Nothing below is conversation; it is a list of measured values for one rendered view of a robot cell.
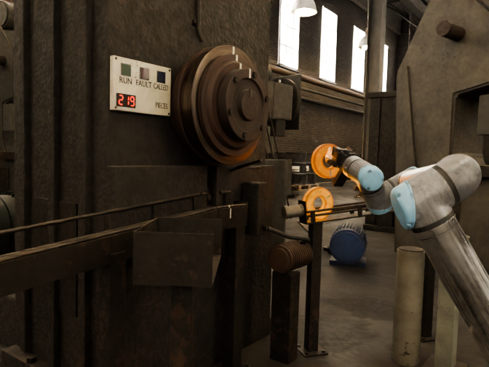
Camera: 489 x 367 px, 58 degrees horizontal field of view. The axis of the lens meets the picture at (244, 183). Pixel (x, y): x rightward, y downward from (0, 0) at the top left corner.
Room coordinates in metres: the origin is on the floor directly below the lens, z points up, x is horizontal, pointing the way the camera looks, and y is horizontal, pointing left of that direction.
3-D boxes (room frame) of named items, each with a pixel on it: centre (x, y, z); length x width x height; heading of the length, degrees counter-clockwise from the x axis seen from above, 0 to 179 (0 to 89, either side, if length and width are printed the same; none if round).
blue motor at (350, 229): (3.86, -0.93, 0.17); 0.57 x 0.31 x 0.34; 163
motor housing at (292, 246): (1.99, -0.22, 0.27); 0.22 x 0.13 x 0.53; 143
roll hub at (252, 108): (1.75, 0.01, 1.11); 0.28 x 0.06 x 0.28; 143
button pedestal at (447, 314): (1.91, -0.91, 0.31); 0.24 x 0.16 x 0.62; 143
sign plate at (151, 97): (1.60, 0.37, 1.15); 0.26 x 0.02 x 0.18; 143
